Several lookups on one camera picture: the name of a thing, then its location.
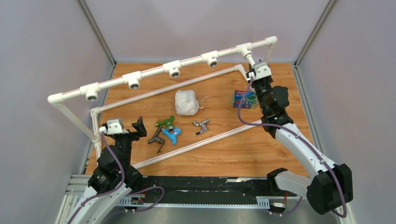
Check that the white plastic faucet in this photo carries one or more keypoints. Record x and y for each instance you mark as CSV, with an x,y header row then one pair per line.
x,y
250,61

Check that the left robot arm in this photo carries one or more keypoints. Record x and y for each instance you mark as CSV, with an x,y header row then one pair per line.
x,y
114,177

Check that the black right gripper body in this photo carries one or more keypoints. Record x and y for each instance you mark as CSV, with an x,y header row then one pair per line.
x,y
261,88

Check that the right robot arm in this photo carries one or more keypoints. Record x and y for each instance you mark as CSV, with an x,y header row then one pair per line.
x,y
328,186

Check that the white drawstring bag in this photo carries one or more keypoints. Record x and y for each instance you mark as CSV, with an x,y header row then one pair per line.
x,y
186,103

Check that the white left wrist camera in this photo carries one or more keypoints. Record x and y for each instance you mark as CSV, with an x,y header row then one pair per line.
x,y
113,127

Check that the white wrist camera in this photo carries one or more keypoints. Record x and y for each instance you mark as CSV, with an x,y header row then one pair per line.
x,y
113,127
258,71

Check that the white PVC pipe frame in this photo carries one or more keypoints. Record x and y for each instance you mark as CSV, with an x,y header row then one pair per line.
x,y
90,91

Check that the green sponge pack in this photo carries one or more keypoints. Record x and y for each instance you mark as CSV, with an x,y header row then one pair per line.
x,y
249,102

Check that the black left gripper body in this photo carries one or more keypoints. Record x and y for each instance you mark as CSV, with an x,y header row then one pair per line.
x,y
125,143

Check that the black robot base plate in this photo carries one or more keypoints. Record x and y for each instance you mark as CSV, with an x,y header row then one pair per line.
x,y
203,190

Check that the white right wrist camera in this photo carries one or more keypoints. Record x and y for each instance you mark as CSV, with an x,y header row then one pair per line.
x,y
258,71

